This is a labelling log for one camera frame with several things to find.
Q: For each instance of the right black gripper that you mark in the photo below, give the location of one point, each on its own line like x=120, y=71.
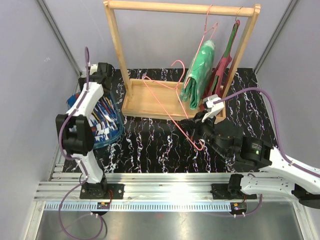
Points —
x=194, y=129

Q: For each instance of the green patterned trousers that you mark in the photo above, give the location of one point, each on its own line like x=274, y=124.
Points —
x=198, y=74

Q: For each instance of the blue patterned trousers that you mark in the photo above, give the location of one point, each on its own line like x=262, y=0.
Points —
x=106, y=122

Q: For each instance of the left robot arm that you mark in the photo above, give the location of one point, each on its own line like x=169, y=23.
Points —
x=88, y=164

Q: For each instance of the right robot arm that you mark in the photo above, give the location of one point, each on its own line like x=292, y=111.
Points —
x=295, y=180

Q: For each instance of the green hanger with metal hook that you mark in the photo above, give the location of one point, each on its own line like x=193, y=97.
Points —
x=225, y=60

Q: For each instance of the maroon garment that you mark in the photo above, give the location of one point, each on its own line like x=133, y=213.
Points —
x=208, y=89

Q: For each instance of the wooden clothes rack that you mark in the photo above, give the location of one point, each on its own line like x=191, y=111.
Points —
x=138, y=101

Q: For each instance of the translucent blue plastic bin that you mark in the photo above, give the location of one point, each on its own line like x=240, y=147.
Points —
x=73, y=129

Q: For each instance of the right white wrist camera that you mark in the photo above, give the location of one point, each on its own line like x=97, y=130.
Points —
x=213, y=105

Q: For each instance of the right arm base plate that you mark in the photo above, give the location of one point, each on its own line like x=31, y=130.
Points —
x=219, y=191

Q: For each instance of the aluminium mounting rail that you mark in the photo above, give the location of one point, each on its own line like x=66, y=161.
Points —
x=136, y=192

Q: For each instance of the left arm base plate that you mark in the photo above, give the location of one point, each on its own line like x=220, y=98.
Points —
x=95, y=191

